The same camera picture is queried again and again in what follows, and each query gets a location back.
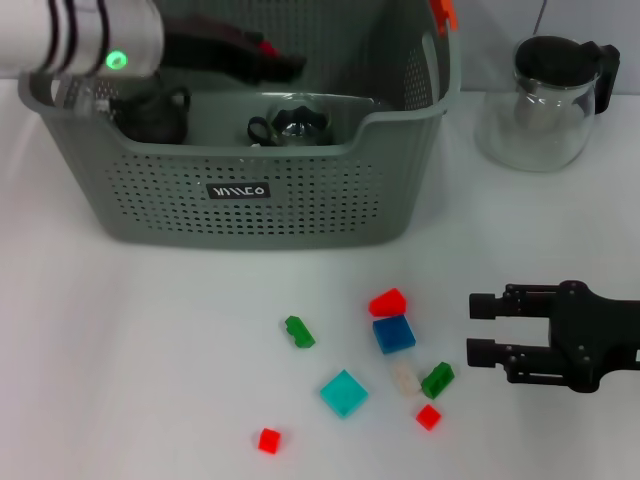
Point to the grey perforated storage basket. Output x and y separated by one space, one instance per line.
325 210

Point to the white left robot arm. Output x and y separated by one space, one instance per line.
75 30

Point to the blue square building block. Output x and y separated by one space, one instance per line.
394 334

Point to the small red cube block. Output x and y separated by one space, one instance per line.
428 417
270 440

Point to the small white building block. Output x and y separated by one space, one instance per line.
255 145

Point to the teal square building block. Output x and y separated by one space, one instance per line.
345 393

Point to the black pitcher lid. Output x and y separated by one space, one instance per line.
550 57

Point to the large white building block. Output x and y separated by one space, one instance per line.
406 379

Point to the red slanted building block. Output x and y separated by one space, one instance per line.
387 302

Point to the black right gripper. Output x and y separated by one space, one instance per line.
600 335

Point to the green building block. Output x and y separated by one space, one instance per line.
300 332
437 380

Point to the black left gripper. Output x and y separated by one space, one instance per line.
200 45

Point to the black round teapot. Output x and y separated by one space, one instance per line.
155 120

